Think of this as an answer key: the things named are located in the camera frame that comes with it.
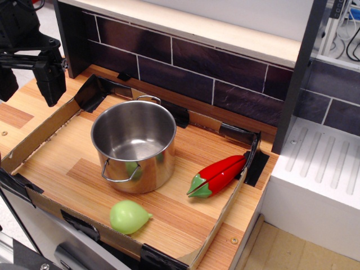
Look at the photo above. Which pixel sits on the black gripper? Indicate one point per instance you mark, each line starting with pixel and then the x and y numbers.
pixel 23 46

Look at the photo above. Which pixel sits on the stainless steel pot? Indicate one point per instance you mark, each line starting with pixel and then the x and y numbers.
pixel 135 141

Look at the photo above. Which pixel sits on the cardboard fence with black tape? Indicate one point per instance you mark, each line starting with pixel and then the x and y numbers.
pixel 51 176

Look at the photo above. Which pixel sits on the green toy pear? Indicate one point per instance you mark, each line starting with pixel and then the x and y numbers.
pixel 128 217

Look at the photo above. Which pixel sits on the red toy chili pepper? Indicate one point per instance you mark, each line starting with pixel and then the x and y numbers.
pixel 212 179

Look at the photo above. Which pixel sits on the white sink drainboard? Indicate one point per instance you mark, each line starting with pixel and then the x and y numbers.
pixel 313 191

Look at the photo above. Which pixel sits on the wooden shelf with dark frame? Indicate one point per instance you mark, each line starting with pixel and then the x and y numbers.
pixel 240 75

